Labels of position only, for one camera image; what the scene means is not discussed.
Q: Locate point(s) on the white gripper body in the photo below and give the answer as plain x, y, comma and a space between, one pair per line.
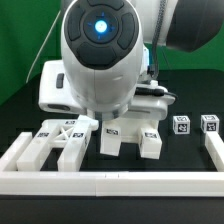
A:
55, 95

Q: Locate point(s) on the white chair back piece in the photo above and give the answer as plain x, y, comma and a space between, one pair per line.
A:
71, 135

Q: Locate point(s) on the white chair seat piece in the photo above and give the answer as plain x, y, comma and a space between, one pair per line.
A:
129, 130

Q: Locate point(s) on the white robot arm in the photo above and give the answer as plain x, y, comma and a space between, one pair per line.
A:
104, 71

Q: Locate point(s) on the white tagged cube left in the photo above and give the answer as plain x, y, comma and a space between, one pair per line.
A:
181, 124

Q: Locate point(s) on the white tagged cube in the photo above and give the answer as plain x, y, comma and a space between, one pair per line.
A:
181, 124
210, 123

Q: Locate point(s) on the white tagged cube right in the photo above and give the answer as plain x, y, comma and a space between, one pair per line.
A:
210, 123

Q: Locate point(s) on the white U-shaped frame fence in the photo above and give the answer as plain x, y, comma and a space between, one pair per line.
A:
187, 184

